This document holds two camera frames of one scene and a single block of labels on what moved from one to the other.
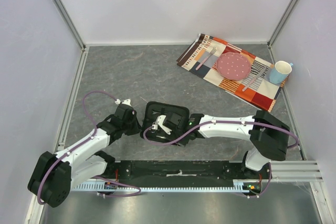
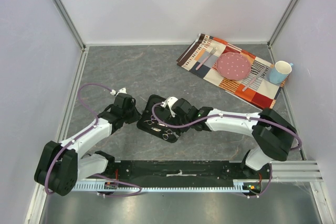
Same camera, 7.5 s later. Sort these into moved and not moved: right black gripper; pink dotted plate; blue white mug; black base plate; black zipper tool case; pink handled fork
Moved: black zipper tool case; right black gripper
Not moved: pink dotted plate; blue white mug; black base plate; pink handled fork
